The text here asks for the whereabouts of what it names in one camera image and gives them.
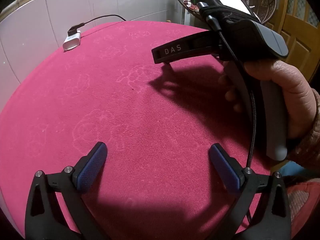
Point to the person's right hand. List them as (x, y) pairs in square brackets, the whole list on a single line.
[(295, 90)]

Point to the red quilted garment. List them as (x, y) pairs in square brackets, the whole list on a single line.
[(305, 200)]

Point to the wooden door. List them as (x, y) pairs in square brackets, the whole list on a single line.
[(300, 30)]

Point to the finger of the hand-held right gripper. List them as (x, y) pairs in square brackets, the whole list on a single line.
[(160, 54)]

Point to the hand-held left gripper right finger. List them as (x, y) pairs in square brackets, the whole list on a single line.
[(225, 170)]

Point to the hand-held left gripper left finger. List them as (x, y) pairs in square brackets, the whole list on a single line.
[(92, 165)]

